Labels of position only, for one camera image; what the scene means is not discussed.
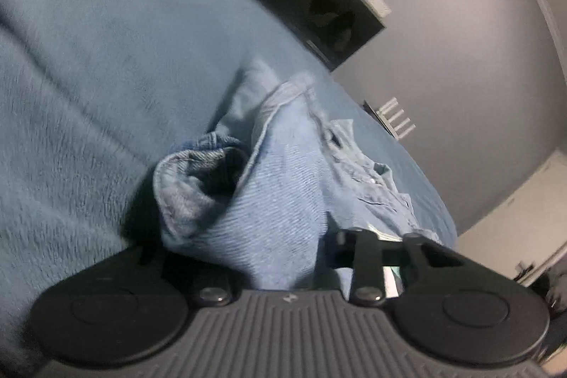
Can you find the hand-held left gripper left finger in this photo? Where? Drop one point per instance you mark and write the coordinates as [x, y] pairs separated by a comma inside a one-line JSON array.
[[211, 283]]

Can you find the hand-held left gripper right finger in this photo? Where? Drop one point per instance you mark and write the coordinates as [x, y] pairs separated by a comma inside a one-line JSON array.
[[367, 260]]

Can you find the light blue denim jeans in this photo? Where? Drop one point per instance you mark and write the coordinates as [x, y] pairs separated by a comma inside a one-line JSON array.
[[283, 205]]

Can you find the white router with antennas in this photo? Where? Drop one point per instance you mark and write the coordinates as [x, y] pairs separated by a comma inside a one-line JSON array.
[[396, 116]]

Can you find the white door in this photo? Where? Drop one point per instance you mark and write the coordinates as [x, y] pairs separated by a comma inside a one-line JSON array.
[[518, 218]]

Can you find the blue fleece blanket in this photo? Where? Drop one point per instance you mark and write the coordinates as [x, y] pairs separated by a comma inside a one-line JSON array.
[[88, 72]]

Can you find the black flat screen monitor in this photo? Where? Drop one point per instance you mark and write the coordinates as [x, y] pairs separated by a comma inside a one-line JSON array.
[[316, 6]]

